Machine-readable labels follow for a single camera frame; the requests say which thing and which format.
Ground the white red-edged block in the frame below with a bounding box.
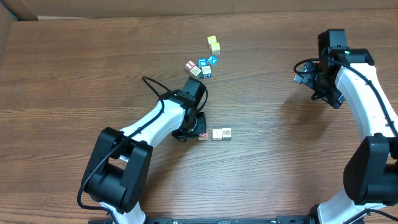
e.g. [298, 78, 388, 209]
[201, 66, 212, 78]

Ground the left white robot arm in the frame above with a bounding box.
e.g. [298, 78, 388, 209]
[76, 88, 208, 223]

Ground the red M block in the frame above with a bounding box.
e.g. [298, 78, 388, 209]
[198, 131, 208, 141]

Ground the near yellow block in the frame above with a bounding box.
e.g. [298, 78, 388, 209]
[210, 42, 221, 55]

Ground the white patterned block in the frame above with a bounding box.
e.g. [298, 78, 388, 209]
[190, 66, 203, 80]

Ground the blue-faced wooden block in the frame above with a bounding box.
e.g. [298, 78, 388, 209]
[221, 128, 232, 140]

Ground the yellow block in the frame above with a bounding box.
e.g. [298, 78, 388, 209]
[210, 42, 221, 55]
[207, 35, 217, 45]

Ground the far yellow block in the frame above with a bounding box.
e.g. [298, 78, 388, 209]
[207, 35, 217, 45]

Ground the blue X block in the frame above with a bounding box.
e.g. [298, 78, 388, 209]
[207, 55, 218, 66]

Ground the red letter block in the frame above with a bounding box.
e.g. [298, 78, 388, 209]
[184, 60, 196, 72]

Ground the blue picture block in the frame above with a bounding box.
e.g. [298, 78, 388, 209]
[197, 58, 208, 67]

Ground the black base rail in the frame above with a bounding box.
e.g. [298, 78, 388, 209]
[144, 215, 320, 224]

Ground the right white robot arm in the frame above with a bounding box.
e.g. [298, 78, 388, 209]
[294, 49, 397, 223]

